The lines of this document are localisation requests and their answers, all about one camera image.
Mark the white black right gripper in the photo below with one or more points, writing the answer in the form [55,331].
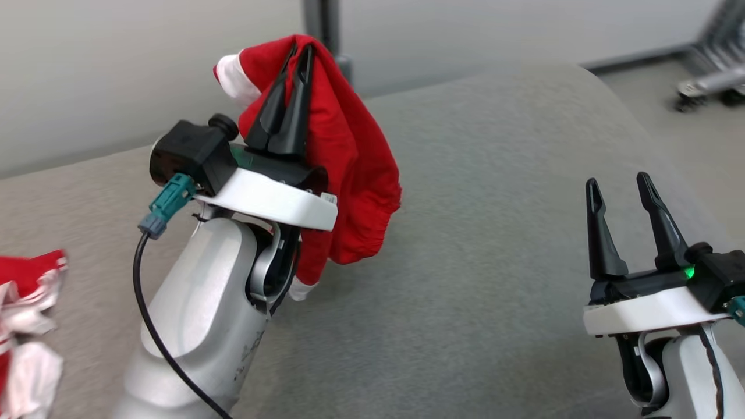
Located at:
[640,311]

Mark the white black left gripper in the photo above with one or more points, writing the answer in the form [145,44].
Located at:
[273,201]

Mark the red white Bulls shorts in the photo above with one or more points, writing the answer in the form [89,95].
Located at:
[343,145]

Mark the red white Bulls jersey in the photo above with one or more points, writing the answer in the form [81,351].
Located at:
[29,361]

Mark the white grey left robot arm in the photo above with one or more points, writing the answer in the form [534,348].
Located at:
[198,314]

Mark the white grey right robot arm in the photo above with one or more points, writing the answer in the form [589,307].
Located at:
[687,372]

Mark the grey wheeled equipment base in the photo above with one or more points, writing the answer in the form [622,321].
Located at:
[716,81]

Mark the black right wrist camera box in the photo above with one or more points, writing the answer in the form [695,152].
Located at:
[719,279]

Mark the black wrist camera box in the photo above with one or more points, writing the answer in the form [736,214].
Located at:
[719,279]
[186,154]

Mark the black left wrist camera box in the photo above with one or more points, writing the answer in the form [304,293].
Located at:
[186,154]

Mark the grey metal post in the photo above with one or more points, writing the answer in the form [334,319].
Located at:
[326,23]

